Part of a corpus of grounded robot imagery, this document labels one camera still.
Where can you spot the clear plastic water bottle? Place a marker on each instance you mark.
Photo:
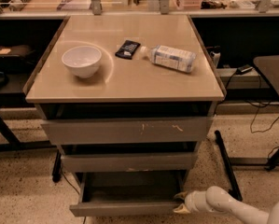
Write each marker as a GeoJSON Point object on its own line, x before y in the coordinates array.
{"type": "Point", "coordinates": [176, 59]}

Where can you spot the grey drawer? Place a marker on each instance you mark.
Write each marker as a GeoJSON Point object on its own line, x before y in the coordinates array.
{"type": "Point", "coordinates": [129, 162]}
{"type": "Point", "coordinates": [125, 131]}
{"type": "Point", "coordinates": [128, 193]}

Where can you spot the beige top drawer cabinet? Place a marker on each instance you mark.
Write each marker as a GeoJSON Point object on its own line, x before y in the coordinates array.
{"type": "Point", "coordinates": [126, 89]}

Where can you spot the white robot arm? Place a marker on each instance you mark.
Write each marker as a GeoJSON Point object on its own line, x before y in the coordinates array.
{"type": "Point", "coordinates": [217, 200]}

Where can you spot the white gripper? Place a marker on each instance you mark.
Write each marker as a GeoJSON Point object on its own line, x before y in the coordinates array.
{"type": "Point", "coordinates": [190, 202]}

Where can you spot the dark snack packet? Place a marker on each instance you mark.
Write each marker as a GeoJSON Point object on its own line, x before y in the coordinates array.
{"type": "Point", "coordinates": [127, 50]}

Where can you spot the grey bottom drawer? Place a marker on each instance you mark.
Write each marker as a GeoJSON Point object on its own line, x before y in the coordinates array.
{"type": "Point", "coordinates": [128, 193]}

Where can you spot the black table leg bar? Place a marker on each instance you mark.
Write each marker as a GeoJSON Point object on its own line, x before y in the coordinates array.
{"type": "Point", "coordinates": [234, 191]}

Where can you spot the dark round side table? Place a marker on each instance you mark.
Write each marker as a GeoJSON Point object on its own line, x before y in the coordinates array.
{"type": "Point", "coordinates": [268, 67]}

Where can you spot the black power adapter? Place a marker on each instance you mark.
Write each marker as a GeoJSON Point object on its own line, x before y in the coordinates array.
{"type": "Point", "coordinates": [243, 69]}

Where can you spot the grey middle drawer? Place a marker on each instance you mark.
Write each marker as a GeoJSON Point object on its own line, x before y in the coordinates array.
{"type": "Point", "coordinates": [129, 162]}

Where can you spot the grey top drawer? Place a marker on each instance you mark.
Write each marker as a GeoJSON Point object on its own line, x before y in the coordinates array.
{"type": "Point", "coordinates": [125, 131]}

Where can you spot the white ceramic bowl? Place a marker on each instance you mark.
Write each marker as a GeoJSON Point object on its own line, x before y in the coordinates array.
{"type": "Point", "coordinates": [82, 61]}

